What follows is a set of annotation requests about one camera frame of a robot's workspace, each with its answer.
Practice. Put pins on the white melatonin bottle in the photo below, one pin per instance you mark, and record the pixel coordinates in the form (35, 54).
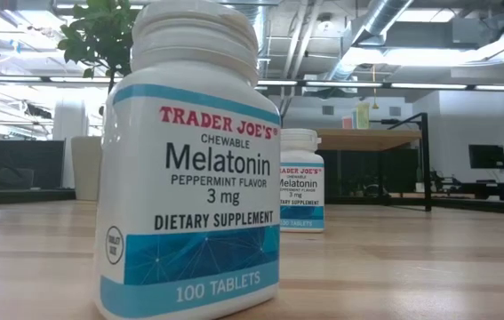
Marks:
(302, 186)
(189, 178)

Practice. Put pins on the leafy plant in white pot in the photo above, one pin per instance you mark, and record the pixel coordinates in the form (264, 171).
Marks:
(100, 35)

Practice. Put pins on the dark partition panel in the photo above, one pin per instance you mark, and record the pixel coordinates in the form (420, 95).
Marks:
(20, 164)

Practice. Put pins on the small black monitor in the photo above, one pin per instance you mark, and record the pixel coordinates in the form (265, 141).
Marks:
(487, 156)

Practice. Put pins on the wooden shelf with black frame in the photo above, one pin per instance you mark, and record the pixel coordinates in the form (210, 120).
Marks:
(367, 140)

